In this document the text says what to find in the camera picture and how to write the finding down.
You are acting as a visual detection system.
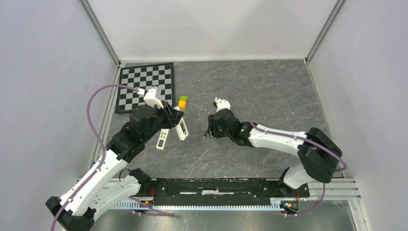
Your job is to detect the white remote left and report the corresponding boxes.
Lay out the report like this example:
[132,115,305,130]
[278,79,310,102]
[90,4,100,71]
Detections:
[156,129,169,150]

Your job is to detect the green yellow orange brick stack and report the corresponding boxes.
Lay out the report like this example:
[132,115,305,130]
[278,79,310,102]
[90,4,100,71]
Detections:
[178,95,188,113]

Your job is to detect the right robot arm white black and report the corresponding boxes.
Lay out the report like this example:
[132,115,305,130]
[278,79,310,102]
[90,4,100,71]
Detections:
[207,109,342,196]

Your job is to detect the black white chessboard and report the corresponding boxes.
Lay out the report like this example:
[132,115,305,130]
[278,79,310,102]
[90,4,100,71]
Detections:
[115,63,176,114]

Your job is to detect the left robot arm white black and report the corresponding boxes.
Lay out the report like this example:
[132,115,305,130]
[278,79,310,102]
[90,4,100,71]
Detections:
[46,102,184,231]

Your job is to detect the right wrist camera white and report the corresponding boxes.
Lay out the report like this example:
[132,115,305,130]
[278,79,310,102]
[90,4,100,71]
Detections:
[215,97,231,112]

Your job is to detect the white remote control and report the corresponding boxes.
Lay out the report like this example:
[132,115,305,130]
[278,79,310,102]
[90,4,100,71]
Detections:
[174,106,189,141]

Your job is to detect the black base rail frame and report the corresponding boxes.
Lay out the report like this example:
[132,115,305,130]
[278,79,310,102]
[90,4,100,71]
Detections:
[129,168,310,207]

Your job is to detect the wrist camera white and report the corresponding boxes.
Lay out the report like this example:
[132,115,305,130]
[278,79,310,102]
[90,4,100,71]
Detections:
[215,97,231,112]
[143,86,163,109]

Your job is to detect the white cable duct comb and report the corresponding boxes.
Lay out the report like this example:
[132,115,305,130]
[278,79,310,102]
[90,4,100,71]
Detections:
[112,199,284,212]

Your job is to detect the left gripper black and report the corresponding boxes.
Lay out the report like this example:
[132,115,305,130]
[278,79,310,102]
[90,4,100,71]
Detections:
[142,100,184,142]

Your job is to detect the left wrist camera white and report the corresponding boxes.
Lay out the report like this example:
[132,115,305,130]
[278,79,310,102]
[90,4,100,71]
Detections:
[143,86,163,109]

